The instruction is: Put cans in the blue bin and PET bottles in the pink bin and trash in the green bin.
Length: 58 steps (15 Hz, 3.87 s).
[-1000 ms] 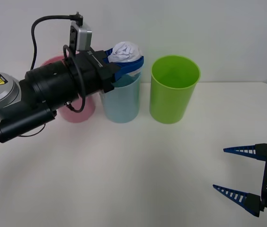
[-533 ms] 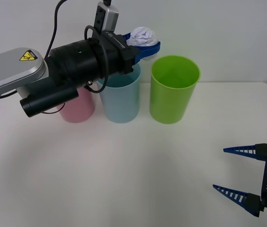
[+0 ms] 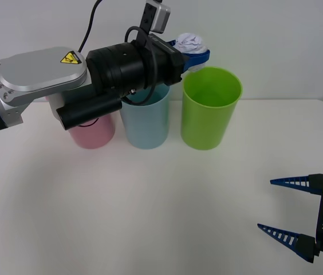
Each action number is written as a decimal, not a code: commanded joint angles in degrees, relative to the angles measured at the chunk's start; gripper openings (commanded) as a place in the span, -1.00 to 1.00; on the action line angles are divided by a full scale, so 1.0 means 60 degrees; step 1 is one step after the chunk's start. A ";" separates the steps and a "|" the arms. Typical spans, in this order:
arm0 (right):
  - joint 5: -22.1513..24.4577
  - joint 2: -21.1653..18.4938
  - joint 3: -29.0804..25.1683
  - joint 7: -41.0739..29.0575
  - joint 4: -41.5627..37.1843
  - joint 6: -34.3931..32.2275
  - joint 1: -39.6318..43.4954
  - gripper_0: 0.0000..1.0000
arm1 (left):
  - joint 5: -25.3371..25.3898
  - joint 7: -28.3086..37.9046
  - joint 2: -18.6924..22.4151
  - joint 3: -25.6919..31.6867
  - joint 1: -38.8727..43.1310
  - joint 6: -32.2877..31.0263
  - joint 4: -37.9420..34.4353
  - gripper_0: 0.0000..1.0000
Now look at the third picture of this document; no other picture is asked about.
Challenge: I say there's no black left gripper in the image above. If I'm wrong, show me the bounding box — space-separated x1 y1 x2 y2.
145 34 212 87

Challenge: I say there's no pale blue plastic waste bin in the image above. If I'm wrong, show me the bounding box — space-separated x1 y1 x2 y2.
119 85 172 150

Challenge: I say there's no green plastic waste bin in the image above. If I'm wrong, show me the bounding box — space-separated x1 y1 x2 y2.
180 66 243 151

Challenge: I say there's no pink plastic waste bin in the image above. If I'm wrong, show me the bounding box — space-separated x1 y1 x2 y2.
45 95 116 150

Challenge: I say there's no clear cup with paper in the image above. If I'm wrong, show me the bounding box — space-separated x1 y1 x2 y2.
175 32 208 73

